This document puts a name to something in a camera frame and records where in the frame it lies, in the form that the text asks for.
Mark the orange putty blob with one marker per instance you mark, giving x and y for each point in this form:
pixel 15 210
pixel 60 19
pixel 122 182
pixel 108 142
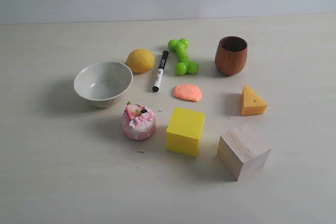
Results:
pixel 189 92

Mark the pink toy cake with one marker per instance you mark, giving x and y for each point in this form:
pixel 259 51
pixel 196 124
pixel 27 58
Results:
pixel 138 122

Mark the black and white marker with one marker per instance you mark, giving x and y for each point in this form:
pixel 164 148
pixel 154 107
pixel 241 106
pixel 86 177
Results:
pixel 160 71

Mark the brown wooden cup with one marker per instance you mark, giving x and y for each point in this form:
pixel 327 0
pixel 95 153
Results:
pixel 231 55

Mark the green bone dog toy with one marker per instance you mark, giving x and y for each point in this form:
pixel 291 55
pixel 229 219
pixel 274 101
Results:
pixel 184 64

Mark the yellow cheese wedge toy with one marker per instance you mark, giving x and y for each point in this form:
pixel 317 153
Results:
pixel 252 103

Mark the yellow cube block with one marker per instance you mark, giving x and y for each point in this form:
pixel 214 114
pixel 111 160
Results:
pixel 185 131

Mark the white ceramic bowl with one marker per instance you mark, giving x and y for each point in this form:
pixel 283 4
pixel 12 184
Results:
pixel 103 83

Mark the light wooden cube block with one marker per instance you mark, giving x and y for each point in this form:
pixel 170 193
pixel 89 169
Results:
pixel 242 151

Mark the yellow lemon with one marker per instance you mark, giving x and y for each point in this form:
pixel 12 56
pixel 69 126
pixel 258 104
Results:
pixel 140 61

